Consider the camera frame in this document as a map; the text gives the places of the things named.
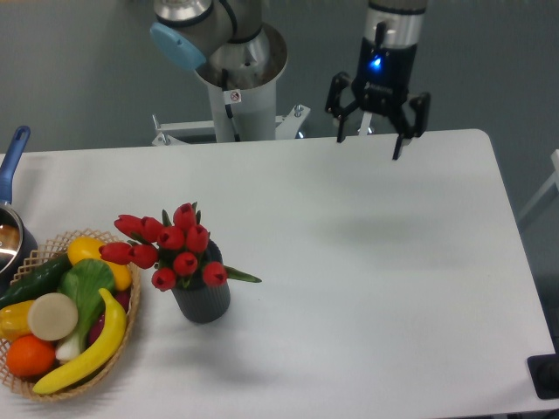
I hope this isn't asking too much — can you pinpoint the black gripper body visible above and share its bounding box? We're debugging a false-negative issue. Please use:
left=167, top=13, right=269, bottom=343
left=351, top=38, right=418, bottom=120

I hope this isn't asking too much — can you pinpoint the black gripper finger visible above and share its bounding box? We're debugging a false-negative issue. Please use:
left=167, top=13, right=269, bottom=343
left=391, top=91, right=432, bottom=161
left=324, top=71, right=366, bottom=145

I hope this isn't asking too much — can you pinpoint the red tulip bouquet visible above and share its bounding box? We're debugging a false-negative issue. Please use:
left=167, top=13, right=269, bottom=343
left=99, top=203, right=261, bottom=292

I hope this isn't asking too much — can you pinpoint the dark grey ribbed vase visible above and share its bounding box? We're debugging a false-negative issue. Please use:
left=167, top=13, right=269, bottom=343
left=171, top=240, right=231, bottom=324

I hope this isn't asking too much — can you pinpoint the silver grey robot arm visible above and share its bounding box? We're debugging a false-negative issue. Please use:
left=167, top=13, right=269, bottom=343
left=150, top=1, right=431, bottom=159

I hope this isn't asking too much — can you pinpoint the black device at edge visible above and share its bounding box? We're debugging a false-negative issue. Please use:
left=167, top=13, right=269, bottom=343
left=527, top=354, right=558, bottom=400

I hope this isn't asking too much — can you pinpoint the purple red vegetable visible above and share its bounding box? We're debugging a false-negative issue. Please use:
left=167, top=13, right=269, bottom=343
left=87, top=289, right=131, bottom=347

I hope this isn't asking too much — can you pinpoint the yellow lemon squash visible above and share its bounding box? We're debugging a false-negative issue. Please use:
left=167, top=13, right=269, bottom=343
left=66, top=236, right=132, bottom=292

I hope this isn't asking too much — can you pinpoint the woven wicker basket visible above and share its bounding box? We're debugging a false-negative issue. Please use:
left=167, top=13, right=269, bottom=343
left=1, top=228, right=141, bottom=402

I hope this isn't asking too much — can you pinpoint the green bok choy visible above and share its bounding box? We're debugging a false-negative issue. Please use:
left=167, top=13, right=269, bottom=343
left=56, top=258, right=115, bottom=364

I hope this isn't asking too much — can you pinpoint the yellow banana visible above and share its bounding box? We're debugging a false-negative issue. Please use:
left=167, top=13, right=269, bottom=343
left=32, top=288, right=127, bottom=395

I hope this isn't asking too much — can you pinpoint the dark green cucumber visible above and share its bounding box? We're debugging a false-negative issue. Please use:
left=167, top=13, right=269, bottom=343
left=1, top=253, right=72, bottom=308

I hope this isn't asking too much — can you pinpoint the beige round disc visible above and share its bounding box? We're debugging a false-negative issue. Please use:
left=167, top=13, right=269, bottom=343
left=27, top=292, right=79, bottom=341

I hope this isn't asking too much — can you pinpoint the yellow bell pepper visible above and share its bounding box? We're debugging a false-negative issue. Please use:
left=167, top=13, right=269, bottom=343
left=1, top=300, right=34, bottom=341

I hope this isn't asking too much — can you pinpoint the orange fruit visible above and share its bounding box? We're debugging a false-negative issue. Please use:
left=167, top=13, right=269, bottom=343
left=6, top=334, right=55, bottom=378

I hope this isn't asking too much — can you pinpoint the white frame at right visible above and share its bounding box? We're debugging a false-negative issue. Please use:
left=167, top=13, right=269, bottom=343
left=517, top=149, right=558, bottom=231

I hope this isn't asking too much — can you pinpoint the blue handled saucepan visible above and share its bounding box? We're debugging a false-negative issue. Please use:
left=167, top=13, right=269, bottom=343
left=1, top=126, right=38, bottom=295

